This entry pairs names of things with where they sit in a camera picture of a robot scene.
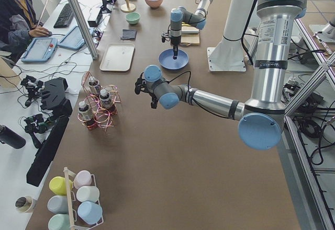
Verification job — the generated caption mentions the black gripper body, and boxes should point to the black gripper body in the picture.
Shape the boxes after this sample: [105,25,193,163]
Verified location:
[161,30,182,56]
[135,72,158,109]

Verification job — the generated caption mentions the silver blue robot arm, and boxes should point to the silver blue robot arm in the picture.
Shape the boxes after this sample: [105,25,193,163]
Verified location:
[135,0,307,150]
[162,0,213,60]

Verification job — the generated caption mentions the blue round plate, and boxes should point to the blue round plate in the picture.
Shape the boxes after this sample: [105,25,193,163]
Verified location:
[159,49,189,70]

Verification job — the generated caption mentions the wooden cutting board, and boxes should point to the wooden cutting board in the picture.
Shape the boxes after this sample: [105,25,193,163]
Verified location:
[181,25,200,45]

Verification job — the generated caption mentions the white rabbit tray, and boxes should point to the white rabbit tray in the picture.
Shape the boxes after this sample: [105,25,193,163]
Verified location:
[99,43,135,72]

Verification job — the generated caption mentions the top dark drink bottle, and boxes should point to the top dark drink bottle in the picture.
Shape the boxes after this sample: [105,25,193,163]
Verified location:
[88,76,101,95]

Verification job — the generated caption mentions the green bowl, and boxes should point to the green bowl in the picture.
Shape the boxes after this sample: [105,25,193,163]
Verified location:
[125,12,141,25]

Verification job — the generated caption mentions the grey folded cloth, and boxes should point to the grey folded cloth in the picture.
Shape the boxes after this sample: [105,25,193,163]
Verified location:
[120,29,137,40]

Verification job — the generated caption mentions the wooden stand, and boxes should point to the wooden stand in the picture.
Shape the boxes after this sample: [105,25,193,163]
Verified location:
[120,0,136,13]

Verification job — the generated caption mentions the far blue teach pendant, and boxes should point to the far blue teach pendant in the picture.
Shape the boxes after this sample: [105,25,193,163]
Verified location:
[58,26,85,50]

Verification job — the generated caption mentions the blue teach pendant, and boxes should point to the blue teach pendant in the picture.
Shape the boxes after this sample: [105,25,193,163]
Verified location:
[58,26,85,50]
[21,37,58,63]

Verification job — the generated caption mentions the black keyboard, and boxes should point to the black keyboard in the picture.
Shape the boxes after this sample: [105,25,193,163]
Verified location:
[53,3,74,28]

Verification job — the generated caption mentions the near blue teach pendant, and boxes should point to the near blue teach pendant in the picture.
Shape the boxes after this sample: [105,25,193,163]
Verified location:
[21,37,58,63]

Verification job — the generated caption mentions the pink cup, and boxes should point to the pink cup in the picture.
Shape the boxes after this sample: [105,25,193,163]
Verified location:
[73,170,92,189]

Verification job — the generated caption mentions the white cup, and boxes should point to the white cup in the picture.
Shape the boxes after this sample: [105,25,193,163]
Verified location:
[76,186,100,203]

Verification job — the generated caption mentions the yellow cup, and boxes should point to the yellow cup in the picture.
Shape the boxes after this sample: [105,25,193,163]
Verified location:
[49,176,66,196]

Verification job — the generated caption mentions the seated person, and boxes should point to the seated person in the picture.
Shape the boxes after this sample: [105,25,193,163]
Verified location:
[1,0,51,55]

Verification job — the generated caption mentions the blue cup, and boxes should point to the blue cup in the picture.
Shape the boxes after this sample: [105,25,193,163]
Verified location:
[77,201,103,225]

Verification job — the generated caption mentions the black water bottle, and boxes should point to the black water bottle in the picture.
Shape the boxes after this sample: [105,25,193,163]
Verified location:
[1,125,26,149]

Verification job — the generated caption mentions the grey cup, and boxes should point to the grey cup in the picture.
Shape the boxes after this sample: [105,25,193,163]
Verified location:
[47,195,68,214]

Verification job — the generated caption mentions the light green cup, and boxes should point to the light green cup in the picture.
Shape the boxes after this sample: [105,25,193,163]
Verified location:
[48,214,70,230]

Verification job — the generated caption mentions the copper wire bottle rack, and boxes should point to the copper wire bottle rack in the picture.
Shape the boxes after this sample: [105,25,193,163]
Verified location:
[77,71,121,130]

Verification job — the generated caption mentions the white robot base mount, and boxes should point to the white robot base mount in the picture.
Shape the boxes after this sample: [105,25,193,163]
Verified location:
[207,0,255,72]

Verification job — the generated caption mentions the white wire cup rack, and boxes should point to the white wire cup rack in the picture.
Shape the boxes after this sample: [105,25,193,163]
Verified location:
[63,167,104,229]

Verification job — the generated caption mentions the aluminium frame post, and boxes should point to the aluminium frame post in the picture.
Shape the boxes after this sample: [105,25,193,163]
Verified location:
[68,0,98,60]

